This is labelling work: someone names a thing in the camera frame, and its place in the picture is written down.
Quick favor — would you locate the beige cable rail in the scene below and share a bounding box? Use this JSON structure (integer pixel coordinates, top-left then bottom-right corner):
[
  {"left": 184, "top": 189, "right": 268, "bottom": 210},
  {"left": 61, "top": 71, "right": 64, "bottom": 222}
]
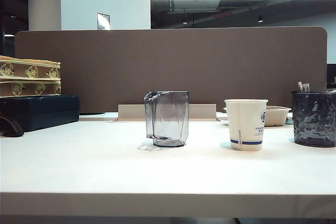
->
[{"left": 117, "top": 103, "right": 218, "bottom": 122}]

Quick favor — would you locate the silver wall sign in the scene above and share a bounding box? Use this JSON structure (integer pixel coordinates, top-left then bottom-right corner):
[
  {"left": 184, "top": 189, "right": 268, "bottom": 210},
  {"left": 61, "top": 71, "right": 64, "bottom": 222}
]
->
[{"left": 97, "top": 12, "right": 111, "bottom": 30}]

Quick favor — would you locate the dark blue case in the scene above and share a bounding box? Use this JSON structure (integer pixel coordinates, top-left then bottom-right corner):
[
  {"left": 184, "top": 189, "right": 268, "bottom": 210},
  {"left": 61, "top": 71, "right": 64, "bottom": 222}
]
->
[{"left": 0, "top": 94, "right": 80, "bottom": 132}]

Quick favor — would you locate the brown leather strap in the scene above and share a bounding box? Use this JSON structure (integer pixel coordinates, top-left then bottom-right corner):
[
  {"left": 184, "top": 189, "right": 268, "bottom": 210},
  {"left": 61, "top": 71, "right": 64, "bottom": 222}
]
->
[{"left": 0, "top": 115, "right": 25, "bottom": 137}]

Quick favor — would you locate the white paper cup blue logo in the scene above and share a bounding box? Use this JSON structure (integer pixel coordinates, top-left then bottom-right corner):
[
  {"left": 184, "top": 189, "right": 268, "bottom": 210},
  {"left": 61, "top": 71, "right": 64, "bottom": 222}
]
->
[{"left": 224, "top": 99, "right": 269, "bottom": 152}]

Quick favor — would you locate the grey transparent plastic mug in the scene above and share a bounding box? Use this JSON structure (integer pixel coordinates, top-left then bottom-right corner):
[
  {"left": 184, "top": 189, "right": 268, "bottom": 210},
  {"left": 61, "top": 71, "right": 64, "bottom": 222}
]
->
[{"left": 143, "top": 90, "right": 189, "bottom": 147}]

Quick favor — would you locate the beige pulp food container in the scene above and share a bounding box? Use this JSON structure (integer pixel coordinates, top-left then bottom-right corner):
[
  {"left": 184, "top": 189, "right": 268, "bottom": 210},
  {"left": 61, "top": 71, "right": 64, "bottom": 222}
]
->
[{"left": 223, "top": 105, "right": 292, "bottom": 127}]

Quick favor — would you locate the black mesh pen holder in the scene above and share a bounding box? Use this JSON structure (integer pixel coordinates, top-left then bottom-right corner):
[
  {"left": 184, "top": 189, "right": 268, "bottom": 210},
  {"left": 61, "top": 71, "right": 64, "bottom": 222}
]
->
[{"left": 291, "top": 91, "right": 336, "bottom": 148}]

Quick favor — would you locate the brown desk partition panel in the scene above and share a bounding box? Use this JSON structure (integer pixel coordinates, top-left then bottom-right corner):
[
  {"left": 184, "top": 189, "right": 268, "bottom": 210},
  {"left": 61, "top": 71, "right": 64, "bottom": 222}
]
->
[{"left": 14, "top": 26, "right": 329, "bottom": 116}]

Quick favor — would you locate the yellow brown patterned box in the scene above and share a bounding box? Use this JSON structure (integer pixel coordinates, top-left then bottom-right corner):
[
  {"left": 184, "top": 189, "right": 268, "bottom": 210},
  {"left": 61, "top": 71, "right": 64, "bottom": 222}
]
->
[
  {"left": 0, "top": 77, "right": 62, "bottom": 98},
  {"left": 0, "top": 55, "right": 61, "bottom": 81}
]

